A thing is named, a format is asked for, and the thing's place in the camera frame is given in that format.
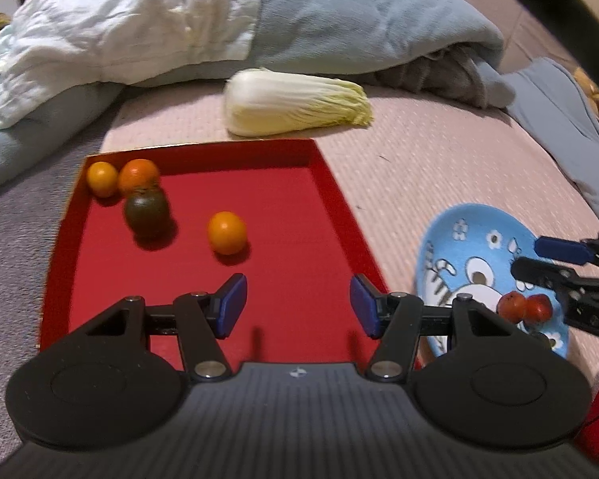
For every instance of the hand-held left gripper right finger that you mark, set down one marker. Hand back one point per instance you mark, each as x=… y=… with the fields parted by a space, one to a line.
x=367 y=304

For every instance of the blue blanket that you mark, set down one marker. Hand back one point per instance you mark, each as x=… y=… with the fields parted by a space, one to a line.
x=354 y=10

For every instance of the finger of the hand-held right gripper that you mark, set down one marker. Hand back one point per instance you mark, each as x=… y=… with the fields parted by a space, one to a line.
x=561 y=250
x=539 y=272

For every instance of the grey blanket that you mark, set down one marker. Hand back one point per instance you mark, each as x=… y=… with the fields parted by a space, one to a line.
x=10 y=269

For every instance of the grey cloth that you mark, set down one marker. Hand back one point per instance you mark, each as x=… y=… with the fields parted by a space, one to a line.
x=444 y=75

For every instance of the deep orange citrus fruit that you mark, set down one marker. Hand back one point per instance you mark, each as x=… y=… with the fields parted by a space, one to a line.
x=141 y=173

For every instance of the red tray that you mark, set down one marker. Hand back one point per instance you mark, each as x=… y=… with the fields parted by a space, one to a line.
x=289 y=219

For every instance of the dark green tomato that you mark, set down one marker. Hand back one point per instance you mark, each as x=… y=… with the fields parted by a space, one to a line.
x=147 y=213

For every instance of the light blue cloth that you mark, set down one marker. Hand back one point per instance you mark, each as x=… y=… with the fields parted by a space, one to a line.
x=554 y=110

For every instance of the small yellow-orange citrus fruit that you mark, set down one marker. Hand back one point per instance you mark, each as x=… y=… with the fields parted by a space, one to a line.
x=102 y=178

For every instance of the pink bed sheet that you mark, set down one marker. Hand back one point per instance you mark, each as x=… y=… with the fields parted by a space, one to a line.
x=429 y=154

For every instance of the yellow cloth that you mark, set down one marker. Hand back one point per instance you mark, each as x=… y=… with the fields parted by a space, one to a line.
x=588 y=87

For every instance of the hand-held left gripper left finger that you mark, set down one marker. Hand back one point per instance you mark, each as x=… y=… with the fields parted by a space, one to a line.
x=232 y=304

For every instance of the white quilt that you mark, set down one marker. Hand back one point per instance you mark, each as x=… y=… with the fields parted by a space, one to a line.
x=130 y=15

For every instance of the small red fruit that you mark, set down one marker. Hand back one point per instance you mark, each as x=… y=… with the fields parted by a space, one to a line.
x=511 y=308
x=540 y=308

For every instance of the napa cabbage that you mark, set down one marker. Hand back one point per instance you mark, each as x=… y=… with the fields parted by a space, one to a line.
x=289 y=102

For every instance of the blue cartoon print plate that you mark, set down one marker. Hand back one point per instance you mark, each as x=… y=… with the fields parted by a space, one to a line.
x=459 y=249

